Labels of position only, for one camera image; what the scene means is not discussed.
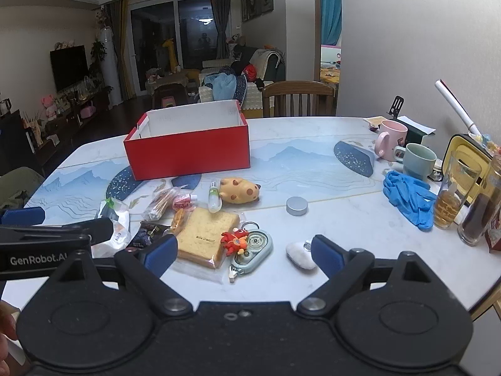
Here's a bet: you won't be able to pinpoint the white tube green label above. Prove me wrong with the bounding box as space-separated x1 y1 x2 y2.
208 181 223 213

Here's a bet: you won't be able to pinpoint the dark candy packet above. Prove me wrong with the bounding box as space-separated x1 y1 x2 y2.
128 220 172 252

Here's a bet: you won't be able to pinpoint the potted plant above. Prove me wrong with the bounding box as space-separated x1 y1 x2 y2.
89 39 107 87

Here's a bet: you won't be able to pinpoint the white paper sheet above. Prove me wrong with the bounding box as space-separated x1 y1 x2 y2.
397 115 437 135

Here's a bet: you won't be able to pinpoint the white tower air conditioner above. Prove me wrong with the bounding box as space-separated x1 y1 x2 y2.
97 27 120 106

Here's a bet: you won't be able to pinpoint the pink mug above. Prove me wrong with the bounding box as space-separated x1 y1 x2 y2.
374 120 409 162

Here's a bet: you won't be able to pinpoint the red dragon keychain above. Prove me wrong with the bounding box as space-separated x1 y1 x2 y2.
220 227 250 256

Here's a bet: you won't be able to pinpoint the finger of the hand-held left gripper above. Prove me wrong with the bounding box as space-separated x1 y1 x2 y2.
0 207 45 226
0 218 114 245

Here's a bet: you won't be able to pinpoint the white plastic bag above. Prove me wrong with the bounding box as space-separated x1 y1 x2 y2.
95 198 132 257

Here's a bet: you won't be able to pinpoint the cream yellow sofa cover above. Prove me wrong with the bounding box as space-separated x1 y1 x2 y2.
198 82 267 115

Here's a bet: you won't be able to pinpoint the blue rubber gloves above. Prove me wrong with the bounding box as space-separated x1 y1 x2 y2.
382 170 439 231

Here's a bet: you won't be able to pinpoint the yellow giraffe toy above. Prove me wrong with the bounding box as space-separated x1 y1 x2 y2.
162 38 178 73

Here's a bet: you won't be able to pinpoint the heap of clothes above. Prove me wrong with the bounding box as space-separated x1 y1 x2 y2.
201 71 248 104

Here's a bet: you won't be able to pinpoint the grey curtain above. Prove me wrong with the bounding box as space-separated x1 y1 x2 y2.
210 0 233 61

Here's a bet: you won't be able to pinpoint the red label packet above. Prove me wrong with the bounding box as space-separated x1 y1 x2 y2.
484 204 501 254

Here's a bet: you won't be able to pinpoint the green mug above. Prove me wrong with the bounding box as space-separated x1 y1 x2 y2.
394 143 437 183

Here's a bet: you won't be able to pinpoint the black television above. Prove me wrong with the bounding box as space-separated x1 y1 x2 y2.
49 45 89 92

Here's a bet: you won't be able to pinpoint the pink plush toy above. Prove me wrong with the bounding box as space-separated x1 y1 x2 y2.
41 94 58 121

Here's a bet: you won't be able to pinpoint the yellow spotted plush toy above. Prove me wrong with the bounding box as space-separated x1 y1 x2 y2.
219 177 261 205

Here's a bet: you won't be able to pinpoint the black cabinet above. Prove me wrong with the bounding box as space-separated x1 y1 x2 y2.
0 109 40 177

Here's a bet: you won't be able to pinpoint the yellow case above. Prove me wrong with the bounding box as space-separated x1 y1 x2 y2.
442 133 494 208

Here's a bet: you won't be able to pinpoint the dark green box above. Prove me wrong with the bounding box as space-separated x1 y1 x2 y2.
395 119 436 146

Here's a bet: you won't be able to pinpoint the red cardboard box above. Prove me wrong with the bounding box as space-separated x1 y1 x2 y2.
123 100 250 181

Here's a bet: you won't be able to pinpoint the wooden chair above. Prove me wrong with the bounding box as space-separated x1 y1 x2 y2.
262 81 337 118

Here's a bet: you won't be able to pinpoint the mint green tape dispenser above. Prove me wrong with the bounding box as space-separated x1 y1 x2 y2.
229 222 273 274

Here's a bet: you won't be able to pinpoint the white tooth plush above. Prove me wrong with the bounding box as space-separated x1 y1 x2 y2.
285 241 317 270

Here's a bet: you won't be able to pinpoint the person's left hand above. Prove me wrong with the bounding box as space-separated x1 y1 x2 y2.
0 301 20 365

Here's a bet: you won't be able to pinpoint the olive green cloth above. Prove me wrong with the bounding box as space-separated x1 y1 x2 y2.
0 166 45 209

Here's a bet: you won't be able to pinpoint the black phone stand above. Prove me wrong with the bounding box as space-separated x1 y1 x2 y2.
389 96 405 120

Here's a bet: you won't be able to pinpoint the glass jar dark liquid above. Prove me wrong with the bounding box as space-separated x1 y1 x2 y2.
457 156 501 247

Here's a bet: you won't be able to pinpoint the bread slice packet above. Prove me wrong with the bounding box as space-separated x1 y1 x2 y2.
172 207 240 270

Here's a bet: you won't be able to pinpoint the low coffee table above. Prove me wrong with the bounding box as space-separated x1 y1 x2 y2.
145 70 189 100

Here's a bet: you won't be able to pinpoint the small pink packet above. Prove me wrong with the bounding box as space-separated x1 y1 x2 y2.
172 193 197 213

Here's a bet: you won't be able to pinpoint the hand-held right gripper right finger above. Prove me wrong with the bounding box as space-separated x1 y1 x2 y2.
296 234 451 318

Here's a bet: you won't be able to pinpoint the cotton swab packet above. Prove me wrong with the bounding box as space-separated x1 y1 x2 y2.
142 187 180 222

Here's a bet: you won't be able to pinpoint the dark television cabinet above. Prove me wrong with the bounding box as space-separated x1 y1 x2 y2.
23 86 112 161

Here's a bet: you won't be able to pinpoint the blue curtain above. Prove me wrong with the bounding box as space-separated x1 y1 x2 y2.
320 0 342 46

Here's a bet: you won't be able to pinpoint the glass of tea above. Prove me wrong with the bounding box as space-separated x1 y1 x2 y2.
433 150 483 230

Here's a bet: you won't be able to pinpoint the dark sofa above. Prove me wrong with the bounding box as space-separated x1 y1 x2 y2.
198 43 287 110

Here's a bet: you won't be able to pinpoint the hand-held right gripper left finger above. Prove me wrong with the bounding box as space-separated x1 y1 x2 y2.
47 235 194 316

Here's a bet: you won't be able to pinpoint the white stick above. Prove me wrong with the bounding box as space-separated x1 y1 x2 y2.
435 80 483 138

